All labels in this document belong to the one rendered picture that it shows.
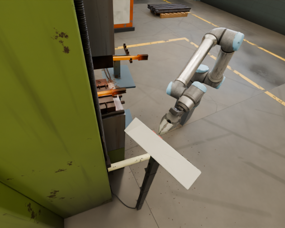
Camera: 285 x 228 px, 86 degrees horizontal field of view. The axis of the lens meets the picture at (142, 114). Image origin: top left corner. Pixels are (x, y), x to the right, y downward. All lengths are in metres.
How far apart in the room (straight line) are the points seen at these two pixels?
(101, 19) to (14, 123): 0.47
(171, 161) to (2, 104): 0.55
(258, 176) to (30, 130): 2.30
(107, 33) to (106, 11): 0.08
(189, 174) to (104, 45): 0.62
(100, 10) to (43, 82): 0.35
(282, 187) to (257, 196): 0.38
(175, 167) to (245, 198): 1.62
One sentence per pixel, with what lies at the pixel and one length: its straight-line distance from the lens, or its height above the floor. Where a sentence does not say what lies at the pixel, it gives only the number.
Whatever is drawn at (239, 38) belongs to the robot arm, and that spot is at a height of 1.34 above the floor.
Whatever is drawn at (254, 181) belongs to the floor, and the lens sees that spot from 2.34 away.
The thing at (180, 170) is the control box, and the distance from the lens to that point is 0.62.
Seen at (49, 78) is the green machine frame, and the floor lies 1.46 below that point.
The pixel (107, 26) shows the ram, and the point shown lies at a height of 1.49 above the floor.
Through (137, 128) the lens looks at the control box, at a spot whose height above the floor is 1.18.
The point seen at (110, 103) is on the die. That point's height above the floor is 0.98.
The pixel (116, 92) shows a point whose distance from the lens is 1.11.
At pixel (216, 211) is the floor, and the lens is 1.97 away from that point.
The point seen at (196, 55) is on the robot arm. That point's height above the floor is 1.23.
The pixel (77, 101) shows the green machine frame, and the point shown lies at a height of 1.37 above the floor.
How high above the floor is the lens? 1.72
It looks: 48 degrees down
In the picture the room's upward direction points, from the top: 8 degrees clockwise
